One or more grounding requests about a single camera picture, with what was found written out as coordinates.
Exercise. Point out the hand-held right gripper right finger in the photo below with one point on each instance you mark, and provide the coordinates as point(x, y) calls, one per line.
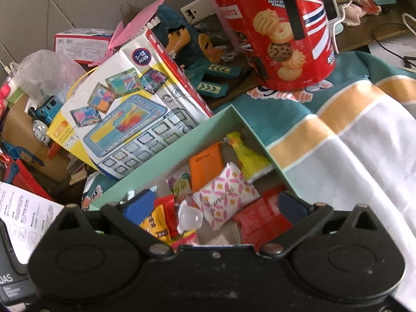
point(290, 206)

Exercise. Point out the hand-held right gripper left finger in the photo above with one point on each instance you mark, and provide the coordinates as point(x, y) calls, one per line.
point(139, 205)

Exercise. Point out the small orange-yellow snack packet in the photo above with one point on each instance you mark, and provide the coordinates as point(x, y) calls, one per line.
point(156, 226)

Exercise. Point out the small red snack packet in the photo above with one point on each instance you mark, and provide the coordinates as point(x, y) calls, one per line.
point(167, 214)

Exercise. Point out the large red snack packet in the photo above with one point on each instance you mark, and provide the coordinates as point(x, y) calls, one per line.
point(263, 217)

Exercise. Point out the mint green cardboard box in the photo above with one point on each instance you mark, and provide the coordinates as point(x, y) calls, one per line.
point(156, 175)

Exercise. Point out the purple green snack packet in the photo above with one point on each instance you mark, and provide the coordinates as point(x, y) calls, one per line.
point(178, 187)

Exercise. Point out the clear jelly cup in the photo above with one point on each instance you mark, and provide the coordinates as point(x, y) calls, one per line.
point(190, 217)

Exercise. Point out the yellow-green snack packet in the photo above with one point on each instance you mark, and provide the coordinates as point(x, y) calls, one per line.
point(248, 156)

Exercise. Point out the white pink flower snack packet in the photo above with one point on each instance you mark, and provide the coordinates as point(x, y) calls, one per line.
point(224, 195)

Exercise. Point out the large plain orange snack packet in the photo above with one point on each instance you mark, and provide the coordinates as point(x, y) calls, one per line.
point(206, 167)

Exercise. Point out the white printed instruction sheet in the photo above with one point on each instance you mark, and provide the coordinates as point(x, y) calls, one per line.
point(29, 214)

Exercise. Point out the striped star print blanket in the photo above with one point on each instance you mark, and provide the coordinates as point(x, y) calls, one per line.
point(357, 169)

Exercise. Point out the yellow and white toy box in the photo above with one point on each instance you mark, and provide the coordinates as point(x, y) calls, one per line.
point(130, 110)

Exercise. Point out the blue toy train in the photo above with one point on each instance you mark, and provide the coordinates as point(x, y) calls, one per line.
point(45, 117)

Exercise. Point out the teal toy crane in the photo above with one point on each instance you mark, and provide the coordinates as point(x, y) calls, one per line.
point(201, 65)

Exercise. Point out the clear plastic bag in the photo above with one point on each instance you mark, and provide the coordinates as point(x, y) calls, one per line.
point(45, 71)

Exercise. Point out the red and white carton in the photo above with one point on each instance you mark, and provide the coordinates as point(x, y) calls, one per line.
point(81, 44)

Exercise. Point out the red cookie tin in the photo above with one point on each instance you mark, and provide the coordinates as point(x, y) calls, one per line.
point(279, 32)

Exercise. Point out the pink paper ribbon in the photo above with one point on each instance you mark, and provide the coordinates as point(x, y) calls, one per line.
point(130, 26)

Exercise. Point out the white plastic device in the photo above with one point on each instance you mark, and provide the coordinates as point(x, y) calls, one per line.
point(196, 11)

